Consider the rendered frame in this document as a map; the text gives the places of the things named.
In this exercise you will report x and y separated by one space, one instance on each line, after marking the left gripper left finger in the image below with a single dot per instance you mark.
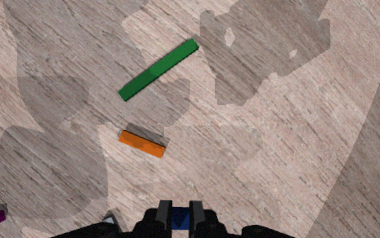
161 227

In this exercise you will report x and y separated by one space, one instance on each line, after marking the magenta rectangular block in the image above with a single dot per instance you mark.
2 216

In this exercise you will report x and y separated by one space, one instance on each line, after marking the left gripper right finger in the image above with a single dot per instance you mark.
210 228

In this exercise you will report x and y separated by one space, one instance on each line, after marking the orange rod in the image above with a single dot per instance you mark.
142 143

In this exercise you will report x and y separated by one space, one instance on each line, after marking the small blue cube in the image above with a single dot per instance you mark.
180 218

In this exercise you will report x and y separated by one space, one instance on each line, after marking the green rod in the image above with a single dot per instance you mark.
158 69

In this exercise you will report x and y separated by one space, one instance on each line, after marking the grey rod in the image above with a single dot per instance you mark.
112 219

